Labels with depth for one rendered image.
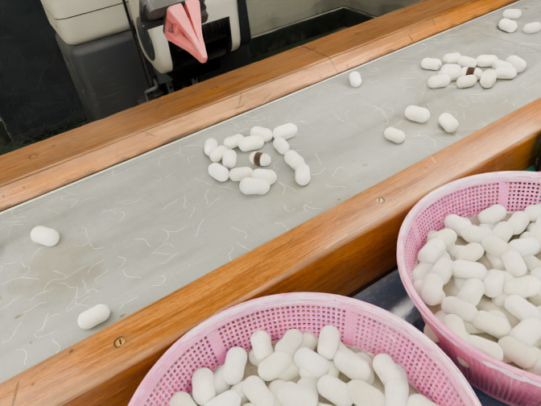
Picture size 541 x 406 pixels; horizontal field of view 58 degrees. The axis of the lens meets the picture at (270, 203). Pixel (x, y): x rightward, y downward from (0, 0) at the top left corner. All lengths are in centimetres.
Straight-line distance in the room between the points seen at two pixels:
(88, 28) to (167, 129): 73
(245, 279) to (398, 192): 20
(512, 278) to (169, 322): 33
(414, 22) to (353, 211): 58
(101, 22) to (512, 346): 126
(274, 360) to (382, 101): 48
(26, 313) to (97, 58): 101
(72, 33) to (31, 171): 75
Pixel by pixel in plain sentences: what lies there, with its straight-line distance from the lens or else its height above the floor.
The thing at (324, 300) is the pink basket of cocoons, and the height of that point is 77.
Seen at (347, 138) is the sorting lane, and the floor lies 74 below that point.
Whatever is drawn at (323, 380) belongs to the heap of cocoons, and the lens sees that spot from 43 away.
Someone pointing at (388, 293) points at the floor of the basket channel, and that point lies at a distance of 57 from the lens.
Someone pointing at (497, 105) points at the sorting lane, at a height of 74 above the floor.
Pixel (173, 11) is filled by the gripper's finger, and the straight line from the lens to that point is 71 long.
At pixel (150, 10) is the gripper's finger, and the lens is 71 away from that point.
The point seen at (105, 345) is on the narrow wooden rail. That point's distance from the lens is 47.
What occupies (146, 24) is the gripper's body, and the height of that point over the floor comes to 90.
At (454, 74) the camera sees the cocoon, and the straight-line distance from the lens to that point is 85.
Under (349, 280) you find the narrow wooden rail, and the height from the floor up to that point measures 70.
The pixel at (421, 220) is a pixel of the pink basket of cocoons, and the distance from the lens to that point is 54.
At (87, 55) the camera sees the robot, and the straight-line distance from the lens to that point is 147.
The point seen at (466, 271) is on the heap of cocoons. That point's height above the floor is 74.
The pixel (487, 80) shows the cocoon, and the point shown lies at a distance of 83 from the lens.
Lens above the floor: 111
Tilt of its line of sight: 38 degrees down
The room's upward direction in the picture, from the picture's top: 9 degrees counter-clockwise
